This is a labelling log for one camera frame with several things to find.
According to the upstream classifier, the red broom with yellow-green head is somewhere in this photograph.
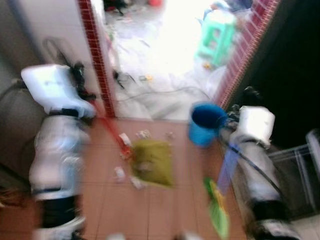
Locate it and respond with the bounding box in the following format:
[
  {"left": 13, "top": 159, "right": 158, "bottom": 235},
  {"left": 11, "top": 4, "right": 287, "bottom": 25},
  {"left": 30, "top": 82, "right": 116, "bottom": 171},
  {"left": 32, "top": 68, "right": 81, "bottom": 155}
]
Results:
[{"left": 92, "top": 97, "right": 175, "bottom": 189}]

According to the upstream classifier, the green dustpan with blue handle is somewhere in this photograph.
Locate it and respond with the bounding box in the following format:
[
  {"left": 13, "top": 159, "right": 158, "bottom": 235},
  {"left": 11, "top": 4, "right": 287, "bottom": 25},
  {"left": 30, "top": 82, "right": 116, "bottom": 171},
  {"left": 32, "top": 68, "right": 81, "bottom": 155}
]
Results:
[{"left": 203, "top": 143, "right": 242, "bottom": 240}]

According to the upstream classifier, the blue plastic bucket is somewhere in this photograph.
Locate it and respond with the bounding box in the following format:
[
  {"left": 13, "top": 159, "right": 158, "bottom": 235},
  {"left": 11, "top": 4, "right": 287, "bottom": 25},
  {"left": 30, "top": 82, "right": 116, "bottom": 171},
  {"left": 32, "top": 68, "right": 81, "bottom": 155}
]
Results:
[{"left": 188, "top": 102, "right": 229, "bottom": 149}]

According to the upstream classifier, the white paper scrap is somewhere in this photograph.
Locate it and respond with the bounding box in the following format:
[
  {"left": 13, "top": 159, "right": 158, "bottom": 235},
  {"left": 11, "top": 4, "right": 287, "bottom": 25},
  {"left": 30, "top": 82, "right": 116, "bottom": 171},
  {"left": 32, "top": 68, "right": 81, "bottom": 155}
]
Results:
[
  {"left": 136, "top": 129, "right": 152, "bottom": 140},
  {"left": 119, "top": 133, "right": 133, "bottom": 148},
  {"left": 114, "top": 166, "right": 127, "bottom": 183}
]

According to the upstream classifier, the green plastic stool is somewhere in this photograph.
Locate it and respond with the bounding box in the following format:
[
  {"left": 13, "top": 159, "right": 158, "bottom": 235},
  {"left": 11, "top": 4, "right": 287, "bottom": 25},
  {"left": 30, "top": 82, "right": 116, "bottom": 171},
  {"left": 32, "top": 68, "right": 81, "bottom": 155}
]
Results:
[{"left": 195, "top": 9, "right": 238, "bottom": 69}]

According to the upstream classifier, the grey plastic chair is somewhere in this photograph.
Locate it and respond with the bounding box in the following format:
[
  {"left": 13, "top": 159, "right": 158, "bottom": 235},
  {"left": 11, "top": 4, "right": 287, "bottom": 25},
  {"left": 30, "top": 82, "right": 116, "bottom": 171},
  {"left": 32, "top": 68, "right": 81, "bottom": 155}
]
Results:
[{"left": 305, "top": 129, "right": 320, "bottom": 176}]

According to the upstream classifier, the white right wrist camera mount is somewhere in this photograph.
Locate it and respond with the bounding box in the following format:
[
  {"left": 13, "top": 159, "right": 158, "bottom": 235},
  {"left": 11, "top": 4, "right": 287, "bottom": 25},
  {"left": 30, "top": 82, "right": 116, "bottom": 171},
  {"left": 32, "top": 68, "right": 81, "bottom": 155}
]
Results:
[{"left": 239, "top": 105, "right": 276, "bottom": 147}]

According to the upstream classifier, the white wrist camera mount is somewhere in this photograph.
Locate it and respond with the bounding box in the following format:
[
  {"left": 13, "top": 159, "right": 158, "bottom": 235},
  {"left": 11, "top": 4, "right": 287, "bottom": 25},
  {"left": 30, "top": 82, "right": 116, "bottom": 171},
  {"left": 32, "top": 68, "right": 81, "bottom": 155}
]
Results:
[
  {"left": 21, "top": 64, "right": 96, "bottom": 118},
  {"left": 239, "top": 105, "right": 276, "bottom": 147}
]

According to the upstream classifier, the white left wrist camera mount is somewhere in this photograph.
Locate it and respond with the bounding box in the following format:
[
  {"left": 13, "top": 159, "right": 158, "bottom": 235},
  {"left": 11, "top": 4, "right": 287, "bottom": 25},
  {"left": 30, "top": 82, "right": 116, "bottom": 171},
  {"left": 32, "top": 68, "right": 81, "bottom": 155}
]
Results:
[{"left": 21, "top": 64, "right": 96, "bottom": 118}]

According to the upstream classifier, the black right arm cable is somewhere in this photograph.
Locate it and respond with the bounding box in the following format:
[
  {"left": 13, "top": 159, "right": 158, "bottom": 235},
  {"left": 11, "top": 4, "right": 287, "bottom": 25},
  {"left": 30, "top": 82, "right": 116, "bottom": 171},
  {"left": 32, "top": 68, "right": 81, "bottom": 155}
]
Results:
[{"left": 220, "top": 140, "right": 285, "bottom": 200}]

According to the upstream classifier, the thin grey floor cable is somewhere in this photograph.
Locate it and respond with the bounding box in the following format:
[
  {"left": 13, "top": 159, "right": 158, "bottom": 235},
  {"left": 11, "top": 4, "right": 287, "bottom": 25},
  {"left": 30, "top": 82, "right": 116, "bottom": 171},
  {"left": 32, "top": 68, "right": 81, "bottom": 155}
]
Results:
[{"left": 120, "top": 86, "right": 212, "bottom": 105}]

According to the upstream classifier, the dark wire rack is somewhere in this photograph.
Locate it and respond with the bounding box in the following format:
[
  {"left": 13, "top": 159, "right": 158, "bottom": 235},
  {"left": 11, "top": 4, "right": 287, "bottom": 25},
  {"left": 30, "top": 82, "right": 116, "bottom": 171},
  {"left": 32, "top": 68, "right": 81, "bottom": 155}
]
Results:
[{"left": 270, "top": 142, "right": 320, "bottom": 218}]

